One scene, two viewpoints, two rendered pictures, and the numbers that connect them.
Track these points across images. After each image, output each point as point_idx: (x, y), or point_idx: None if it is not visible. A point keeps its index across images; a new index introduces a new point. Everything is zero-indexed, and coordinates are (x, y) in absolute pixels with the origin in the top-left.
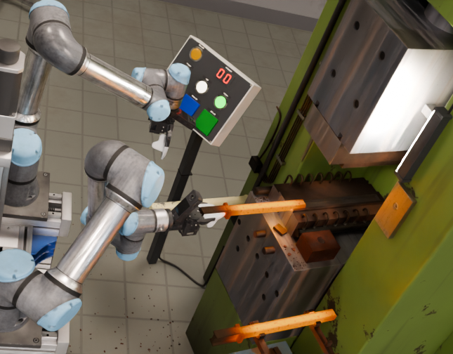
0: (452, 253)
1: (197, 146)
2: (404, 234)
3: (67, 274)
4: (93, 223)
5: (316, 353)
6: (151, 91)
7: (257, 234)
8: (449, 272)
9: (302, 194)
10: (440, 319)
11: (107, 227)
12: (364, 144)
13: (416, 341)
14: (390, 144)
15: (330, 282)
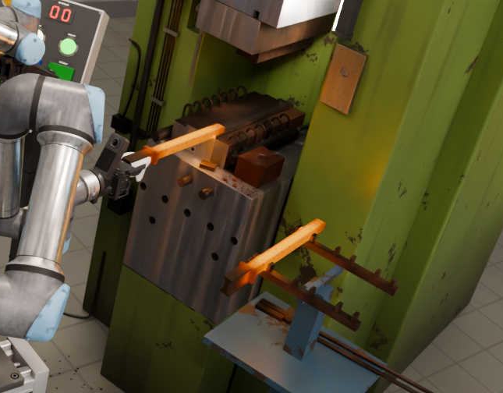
0: (423, 100)
1: None
2: (365, 100)
3: (40, 256)
4: (46, 181)
5: (290, 302)
6: (15, 25)
7: (184, 180)
8: (418, 129)
9: (210, 120)
10: (409, 200)
11: (66, 178)
12: (288, 12)
13: (390, 238)
14: (309, 8)
15: (281, 209)
